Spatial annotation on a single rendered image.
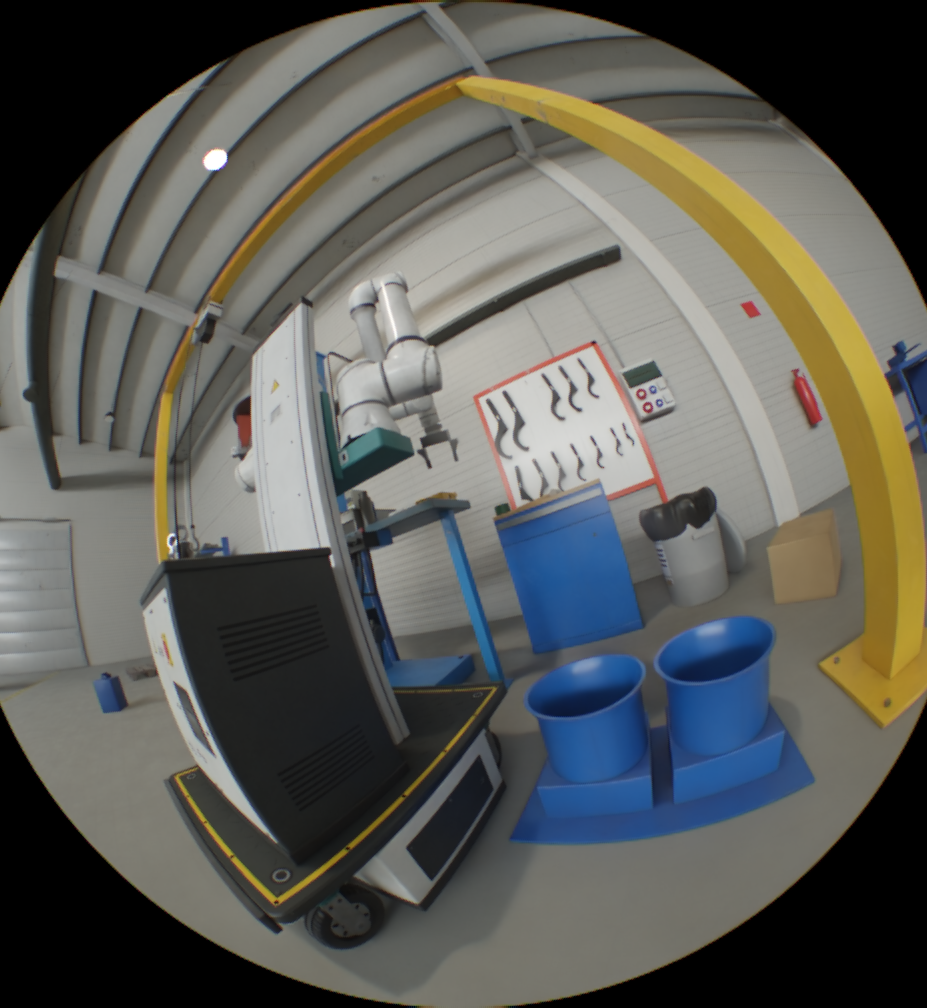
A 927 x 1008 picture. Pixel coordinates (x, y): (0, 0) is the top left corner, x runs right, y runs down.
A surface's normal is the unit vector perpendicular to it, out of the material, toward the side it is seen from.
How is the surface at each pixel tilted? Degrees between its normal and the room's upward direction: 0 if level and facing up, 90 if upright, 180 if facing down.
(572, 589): 90
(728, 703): 90
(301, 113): 173
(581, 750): 90
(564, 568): 90
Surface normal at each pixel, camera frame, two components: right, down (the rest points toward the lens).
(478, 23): 0.24, 0.93
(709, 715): -0.78, 0.13
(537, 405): -0.44, -0.02
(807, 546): -0.91, 0.22
